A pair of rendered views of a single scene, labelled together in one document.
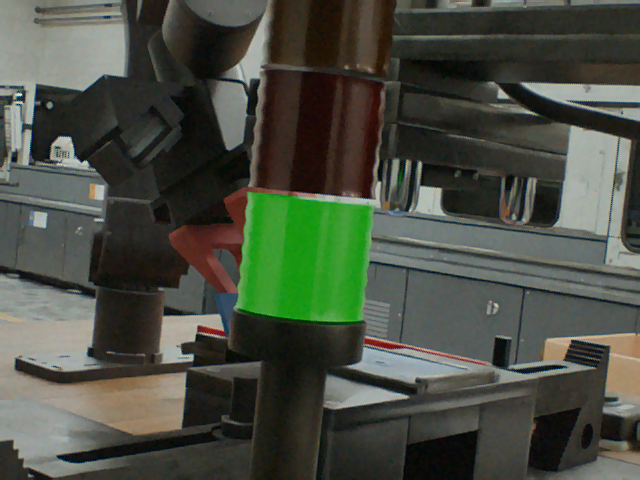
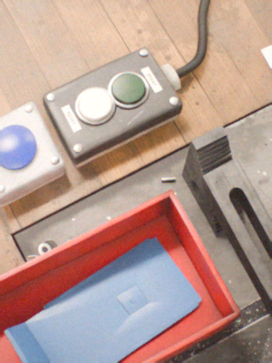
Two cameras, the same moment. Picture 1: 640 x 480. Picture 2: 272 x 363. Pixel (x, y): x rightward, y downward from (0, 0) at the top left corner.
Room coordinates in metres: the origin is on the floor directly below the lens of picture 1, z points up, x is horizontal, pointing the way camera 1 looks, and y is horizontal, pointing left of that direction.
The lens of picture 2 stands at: (0.80, 0.04, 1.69)
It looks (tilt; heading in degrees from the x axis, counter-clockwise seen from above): 73 degrees down; 283
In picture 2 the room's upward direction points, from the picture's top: 8 degrees clockwise
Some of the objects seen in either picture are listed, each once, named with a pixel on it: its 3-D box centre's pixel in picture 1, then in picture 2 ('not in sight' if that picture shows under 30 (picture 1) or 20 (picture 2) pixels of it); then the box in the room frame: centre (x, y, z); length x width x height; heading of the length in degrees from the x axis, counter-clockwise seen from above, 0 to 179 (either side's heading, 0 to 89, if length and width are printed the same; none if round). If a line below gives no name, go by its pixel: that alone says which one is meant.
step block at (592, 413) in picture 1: (567, 402); (220, 184); (0.79, -0.20, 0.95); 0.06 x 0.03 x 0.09; 140
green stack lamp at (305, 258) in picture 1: (305, 255); not in sight; (0.32, 0.00, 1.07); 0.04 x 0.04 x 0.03
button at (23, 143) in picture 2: not in sight; (14, 148); (0.97, -0.17, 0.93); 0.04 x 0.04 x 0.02
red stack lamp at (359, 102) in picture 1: (317, 136); not in sight; (0.32, 0.00, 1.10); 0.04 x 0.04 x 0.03
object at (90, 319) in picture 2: not in sight; (104, 315); (0.84, -0.07, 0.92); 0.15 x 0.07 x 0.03; 57
